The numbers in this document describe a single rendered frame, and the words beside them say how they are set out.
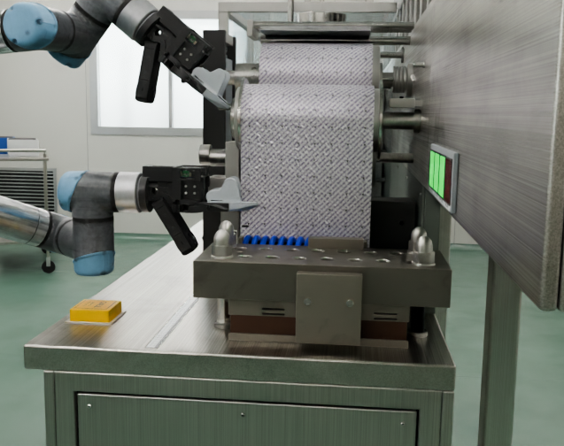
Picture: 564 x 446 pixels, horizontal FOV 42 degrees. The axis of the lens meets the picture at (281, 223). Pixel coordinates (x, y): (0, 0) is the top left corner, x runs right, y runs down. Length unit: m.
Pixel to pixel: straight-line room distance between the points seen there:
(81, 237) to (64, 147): 6.06
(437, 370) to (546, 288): 0.64
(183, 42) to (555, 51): 0.97
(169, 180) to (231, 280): 0.27
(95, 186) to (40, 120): 6.16
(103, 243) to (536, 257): 0.99
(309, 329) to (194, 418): 0.22
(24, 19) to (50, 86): 6.15
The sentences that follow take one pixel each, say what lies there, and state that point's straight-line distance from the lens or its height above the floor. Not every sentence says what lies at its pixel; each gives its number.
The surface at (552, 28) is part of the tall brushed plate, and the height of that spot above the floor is 1.32.
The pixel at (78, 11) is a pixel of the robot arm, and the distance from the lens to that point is 1.43.
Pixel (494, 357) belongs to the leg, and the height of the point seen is 0.78.
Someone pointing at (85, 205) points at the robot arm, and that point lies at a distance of 1.36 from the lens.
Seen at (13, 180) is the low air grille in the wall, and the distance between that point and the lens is 7.64.
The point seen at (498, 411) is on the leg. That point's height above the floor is 0.67.
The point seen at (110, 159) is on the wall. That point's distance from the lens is 7.26.
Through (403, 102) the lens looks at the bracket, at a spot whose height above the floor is 1.28.
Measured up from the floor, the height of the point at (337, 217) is 1.08.
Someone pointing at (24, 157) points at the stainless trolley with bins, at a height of 0.89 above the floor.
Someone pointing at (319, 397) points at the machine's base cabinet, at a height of 0.84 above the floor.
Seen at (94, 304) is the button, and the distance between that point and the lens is 1.32.
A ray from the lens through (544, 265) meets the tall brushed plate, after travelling 0.48.
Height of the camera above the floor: 1.26
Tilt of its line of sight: 9 degrees down
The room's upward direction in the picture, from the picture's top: 1 degrees clockwise
